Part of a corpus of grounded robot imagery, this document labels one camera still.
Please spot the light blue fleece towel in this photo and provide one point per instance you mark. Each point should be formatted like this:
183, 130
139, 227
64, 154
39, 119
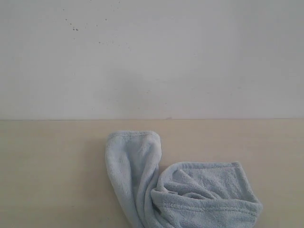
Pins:
184, 195

